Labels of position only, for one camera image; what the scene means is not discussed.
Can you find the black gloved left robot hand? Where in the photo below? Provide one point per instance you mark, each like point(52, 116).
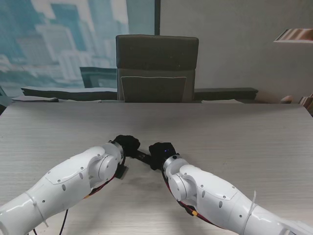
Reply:
point(129, 144)

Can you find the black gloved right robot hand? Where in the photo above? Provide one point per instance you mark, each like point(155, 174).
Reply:
point(161, 153)

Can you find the black remote control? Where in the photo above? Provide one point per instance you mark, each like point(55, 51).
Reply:
point(144, 156)

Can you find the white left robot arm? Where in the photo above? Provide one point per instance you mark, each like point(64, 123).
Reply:
point(73, 176)

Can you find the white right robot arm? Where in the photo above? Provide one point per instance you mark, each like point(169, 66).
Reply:
point(215, 191)

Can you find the black battery cover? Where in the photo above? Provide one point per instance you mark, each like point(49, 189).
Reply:
point(122, 174)

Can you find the grey office chair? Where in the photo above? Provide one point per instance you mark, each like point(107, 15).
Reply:
point(156, 56)

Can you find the white zip tie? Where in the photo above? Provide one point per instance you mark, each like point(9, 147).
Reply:
point(40, 213)
point(251, 204)

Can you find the dark grey paper stack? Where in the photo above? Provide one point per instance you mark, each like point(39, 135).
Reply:
point(34, 100)

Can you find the dark object at edge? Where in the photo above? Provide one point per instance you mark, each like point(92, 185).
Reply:
point(3, 100)

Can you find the city skyline backdrop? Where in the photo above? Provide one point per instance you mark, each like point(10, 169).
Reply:
point(49, 36)

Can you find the brown rounded object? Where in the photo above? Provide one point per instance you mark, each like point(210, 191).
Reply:
point(286, 100)

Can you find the light wooden stack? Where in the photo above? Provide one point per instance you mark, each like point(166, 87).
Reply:
point(306, 104)

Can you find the black vertical frame post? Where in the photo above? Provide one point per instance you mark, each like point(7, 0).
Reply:
point(157, 14)

